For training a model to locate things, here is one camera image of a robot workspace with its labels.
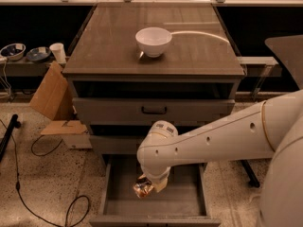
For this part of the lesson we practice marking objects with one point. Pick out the grey drawer cabinet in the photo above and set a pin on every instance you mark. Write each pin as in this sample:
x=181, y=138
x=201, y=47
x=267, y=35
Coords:
x=199, y=63

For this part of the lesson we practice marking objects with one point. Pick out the black stand frame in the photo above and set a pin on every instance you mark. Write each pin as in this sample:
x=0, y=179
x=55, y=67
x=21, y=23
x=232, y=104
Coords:
x=253, y=180

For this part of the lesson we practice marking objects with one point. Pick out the white bowl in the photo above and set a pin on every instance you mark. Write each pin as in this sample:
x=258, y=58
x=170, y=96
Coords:
x=153, y=41

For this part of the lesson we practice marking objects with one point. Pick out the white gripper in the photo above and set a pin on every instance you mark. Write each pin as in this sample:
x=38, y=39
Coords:
x=155, y=177

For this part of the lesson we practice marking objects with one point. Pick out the grey wall shelf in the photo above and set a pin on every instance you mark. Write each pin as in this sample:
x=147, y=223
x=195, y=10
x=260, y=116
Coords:
x=25, y=68

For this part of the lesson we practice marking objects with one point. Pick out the blue bowl left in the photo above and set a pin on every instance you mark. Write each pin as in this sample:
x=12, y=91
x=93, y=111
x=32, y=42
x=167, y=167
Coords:
x=13, y=52

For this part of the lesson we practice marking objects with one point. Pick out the white paper cup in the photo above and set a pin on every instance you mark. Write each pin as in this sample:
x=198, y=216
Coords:
x=58, y=51

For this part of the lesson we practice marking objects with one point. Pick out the blue bowl right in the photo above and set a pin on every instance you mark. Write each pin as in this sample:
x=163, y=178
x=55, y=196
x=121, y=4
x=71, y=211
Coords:
x=39, y=54

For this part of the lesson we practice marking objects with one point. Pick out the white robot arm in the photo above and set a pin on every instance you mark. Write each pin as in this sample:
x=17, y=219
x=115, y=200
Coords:
x=270, y=129

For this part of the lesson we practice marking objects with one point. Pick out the brown cardboard box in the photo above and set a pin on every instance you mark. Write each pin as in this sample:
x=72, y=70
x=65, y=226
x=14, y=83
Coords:
x=54, y=101

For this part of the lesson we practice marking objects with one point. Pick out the blue bowl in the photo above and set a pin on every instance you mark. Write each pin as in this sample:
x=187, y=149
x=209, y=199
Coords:
x=39, y=54
x=13, y=52

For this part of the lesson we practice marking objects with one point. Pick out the grey top drawer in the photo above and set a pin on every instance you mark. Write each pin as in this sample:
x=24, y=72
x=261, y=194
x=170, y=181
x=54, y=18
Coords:
x=144, y=112

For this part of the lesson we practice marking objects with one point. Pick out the black left stand leg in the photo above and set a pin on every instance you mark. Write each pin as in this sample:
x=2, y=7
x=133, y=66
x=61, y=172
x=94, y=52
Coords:
x=8, y=138

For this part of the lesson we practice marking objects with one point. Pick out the grey bottom drawer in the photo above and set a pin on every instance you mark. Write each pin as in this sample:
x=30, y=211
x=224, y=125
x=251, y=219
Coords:
x=181, y=204

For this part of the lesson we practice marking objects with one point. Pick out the grey side table top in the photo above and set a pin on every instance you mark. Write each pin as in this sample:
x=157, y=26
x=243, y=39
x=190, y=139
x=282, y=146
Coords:
x=289, y=50

